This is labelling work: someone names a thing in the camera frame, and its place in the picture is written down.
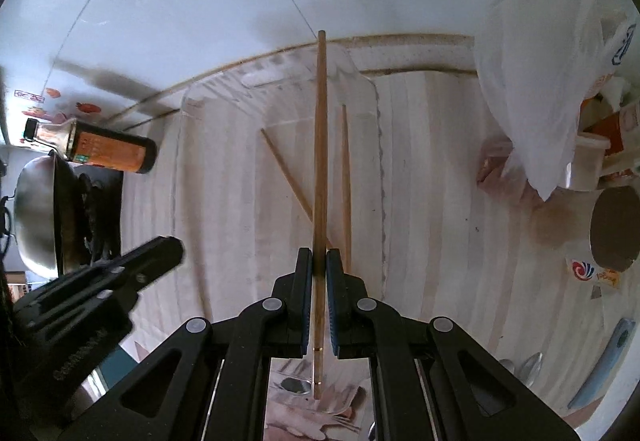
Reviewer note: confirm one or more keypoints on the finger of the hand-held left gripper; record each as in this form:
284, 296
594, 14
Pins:
150, 258

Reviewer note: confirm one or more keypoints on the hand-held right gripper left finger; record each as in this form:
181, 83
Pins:
304, 301

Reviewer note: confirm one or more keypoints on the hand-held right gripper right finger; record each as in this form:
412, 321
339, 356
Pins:
334, 301

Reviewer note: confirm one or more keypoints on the clear plastic tray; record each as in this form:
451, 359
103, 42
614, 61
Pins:
225, 161

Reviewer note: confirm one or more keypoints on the wooden chopstick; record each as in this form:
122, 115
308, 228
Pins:
287, 173
320, 146

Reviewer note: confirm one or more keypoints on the black gas stove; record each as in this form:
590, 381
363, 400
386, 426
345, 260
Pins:
107, 216

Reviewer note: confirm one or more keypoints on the black wok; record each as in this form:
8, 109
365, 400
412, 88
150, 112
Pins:
67, 211

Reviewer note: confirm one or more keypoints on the brown sauce bottle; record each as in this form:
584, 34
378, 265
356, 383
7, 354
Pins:
110, 151

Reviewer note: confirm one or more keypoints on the steel wok lid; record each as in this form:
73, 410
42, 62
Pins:
35, 216

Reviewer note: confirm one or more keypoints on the small brown packet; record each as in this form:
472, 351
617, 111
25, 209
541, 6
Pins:
492, 168

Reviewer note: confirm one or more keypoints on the white seasoning packet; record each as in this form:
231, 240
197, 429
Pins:
582, 269

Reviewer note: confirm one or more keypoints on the small brown card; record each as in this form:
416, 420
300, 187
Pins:
597, 292

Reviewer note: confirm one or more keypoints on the blue plastic object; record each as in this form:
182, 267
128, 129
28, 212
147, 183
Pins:
607, 356

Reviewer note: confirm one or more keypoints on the white plastic bag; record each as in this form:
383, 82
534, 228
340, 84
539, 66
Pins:
530, 96

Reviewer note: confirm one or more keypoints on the brown lidded jar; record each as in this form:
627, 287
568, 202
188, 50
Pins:
612, 226

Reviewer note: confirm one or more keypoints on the orange white food packet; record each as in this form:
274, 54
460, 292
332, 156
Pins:
607, 128

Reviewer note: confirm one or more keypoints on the colourful wall stickers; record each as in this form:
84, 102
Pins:
87, 107

